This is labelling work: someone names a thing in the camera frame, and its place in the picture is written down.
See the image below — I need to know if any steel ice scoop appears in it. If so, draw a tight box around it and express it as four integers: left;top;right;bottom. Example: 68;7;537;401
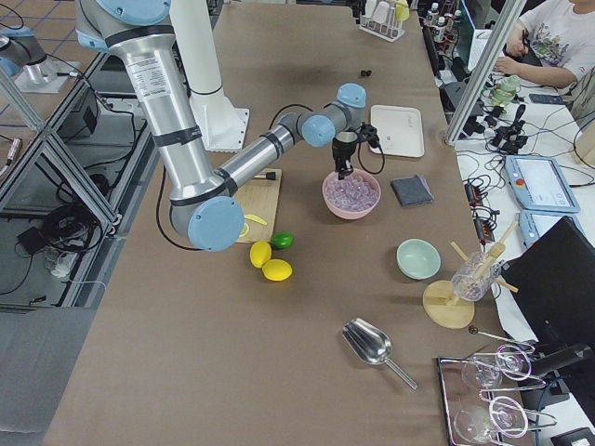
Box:
342;318;418;390

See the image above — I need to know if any person in white shirt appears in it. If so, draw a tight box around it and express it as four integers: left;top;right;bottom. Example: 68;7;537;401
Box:
494;1;594;89

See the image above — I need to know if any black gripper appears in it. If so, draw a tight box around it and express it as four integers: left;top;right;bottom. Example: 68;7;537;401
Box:
348;0;365;19
332;131;357;179

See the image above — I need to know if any yellow lemon near board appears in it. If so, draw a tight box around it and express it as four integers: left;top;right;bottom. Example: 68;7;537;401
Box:
249;241;272;269

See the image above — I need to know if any yellow lemon outer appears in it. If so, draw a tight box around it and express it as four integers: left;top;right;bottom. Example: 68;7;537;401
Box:
261;258;293;282

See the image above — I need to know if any green lime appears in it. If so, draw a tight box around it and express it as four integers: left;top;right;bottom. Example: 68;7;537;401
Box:
270;231;294;250

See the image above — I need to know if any round wooden rack base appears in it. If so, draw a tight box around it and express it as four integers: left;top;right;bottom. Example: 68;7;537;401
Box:
422;280;475;329

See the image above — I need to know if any light green bowl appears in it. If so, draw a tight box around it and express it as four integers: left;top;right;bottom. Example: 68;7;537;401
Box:
396;239;442;280

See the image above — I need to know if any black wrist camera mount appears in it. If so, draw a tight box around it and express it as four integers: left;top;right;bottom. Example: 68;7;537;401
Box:
358;123;382;151

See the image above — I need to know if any wooden cutting board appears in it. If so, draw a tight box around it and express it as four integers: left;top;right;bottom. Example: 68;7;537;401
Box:
233;168;282;243

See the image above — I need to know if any black monitor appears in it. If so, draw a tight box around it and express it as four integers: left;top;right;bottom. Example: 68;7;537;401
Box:
502;216;594;347

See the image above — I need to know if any grey folded cloth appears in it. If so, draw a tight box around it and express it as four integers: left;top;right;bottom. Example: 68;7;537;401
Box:
390;175;434;207

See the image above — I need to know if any cream rabbit tray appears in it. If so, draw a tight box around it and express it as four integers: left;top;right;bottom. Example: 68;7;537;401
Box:
370;105;425;158

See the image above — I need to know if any pink bowl of ice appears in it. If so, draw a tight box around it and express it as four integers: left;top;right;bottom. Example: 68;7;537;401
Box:
322;169;381;220

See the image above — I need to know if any lower lemon slice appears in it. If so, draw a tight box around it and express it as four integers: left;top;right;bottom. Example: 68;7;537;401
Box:
239;223;249;238

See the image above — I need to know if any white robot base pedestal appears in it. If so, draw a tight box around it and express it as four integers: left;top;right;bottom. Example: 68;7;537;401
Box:
169;0;249;152

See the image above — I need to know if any wine glass tray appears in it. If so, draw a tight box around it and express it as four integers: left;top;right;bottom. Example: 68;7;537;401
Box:
436;344;557;445

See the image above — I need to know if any clear glass on rack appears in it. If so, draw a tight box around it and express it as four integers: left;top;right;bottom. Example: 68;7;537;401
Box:
451;252;503;302

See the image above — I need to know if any white bottle rack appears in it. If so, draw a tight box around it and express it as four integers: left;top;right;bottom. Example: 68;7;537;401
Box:
359;0;410;43

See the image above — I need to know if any yellow plastic knife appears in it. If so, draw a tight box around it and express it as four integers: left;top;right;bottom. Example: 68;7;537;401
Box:
245;214;268;226

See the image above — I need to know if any steel muddler black tip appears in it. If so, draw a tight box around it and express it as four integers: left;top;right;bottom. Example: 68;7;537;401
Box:
253;171;277;181

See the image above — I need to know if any blue teach pendant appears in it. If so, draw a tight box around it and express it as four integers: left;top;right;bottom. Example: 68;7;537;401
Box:
505;155;580;214

